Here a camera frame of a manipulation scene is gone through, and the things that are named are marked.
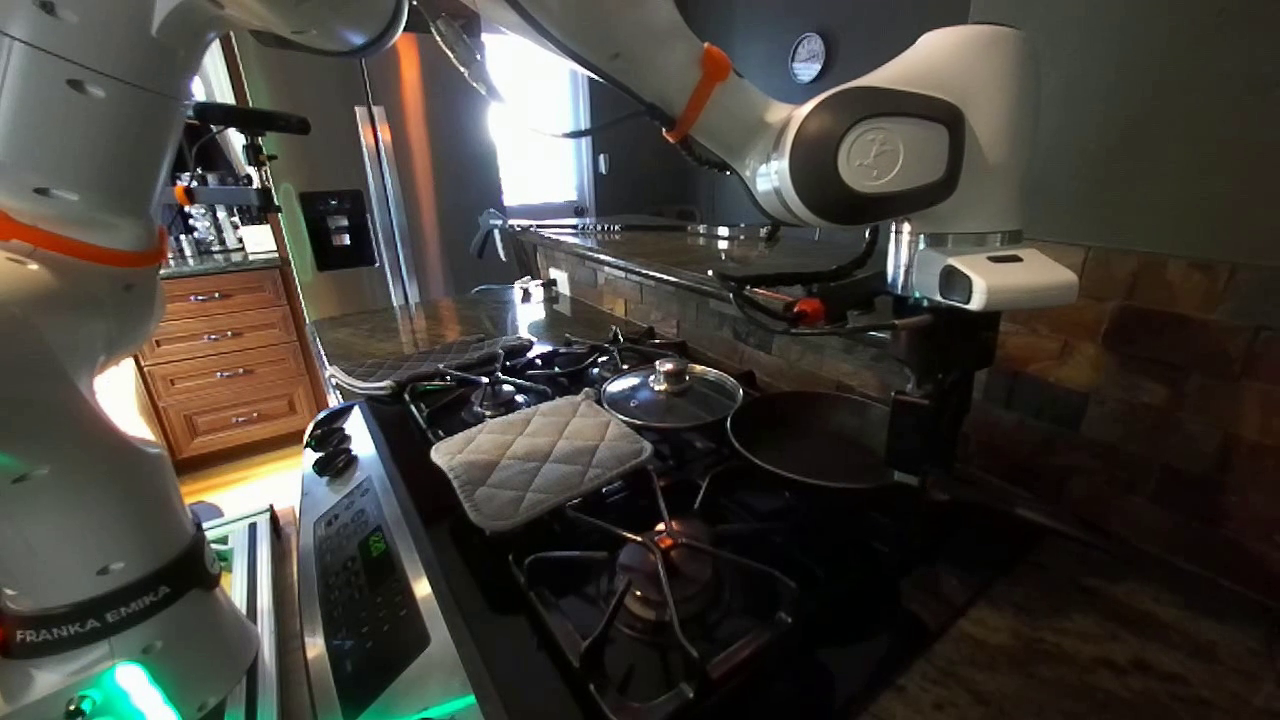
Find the white quilted potholder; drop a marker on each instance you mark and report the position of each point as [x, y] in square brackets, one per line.
[543, 461]

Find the wrist mounted camera box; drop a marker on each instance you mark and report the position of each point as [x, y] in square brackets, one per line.
[1005, 281]

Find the black stove knob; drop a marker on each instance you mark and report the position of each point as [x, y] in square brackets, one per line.
[339, 461]
[326, 424]

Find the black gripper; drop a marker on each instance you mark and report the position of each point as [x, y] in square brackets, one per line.
[960, 355]

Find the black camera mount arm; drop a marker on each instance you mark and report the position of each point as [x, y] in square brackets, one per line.
[220, 185]

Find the stainless steel fridge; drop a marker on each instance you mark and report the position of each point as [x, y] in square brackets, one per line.
[362, 162]

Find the black gas stove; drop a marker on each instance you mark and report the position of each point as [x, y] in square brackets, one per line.
[640, 603]

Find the round wall clock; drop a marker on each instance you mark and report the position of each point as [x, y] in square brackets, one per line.
[807, 56]

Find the chrome kitchen faucet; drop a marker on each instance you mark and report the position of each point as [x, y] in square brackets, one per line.
[485, 233]

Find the wall outlet plate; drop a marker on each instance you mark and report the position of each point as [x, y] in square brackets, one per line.
[559, 289]

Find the wooden drawer cabinet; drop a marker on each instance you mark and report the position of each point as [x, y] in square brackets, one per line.
[227, 362]

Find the black frying pan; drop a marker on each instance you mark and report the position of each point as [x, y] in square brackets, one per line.
[813, 440]

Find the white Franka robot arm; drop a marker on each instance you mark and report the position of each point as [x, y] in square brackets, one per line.
[82, 401]

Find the bright window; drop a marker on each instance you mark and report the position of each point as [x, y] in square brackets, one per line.
[534, 132]

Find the glass lid with knob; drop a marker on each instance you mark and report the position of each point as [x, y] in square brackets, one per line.
[665, 392]

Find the black stereo camera bar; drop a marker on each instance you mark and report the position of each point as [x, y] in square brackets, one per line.
[245, 123]

